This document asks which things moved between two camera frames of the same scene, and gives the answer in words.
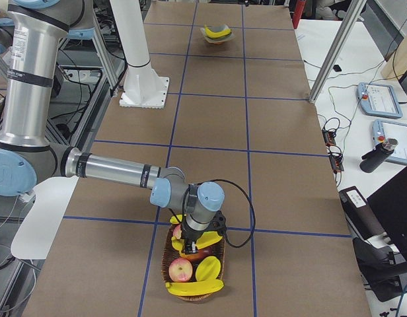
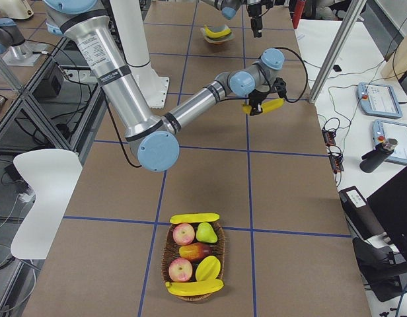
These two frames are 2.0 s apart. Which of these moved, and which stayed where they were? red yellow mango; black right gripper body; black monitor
Moved: black right gripper body
Stayed: black monitor; red yellow mango
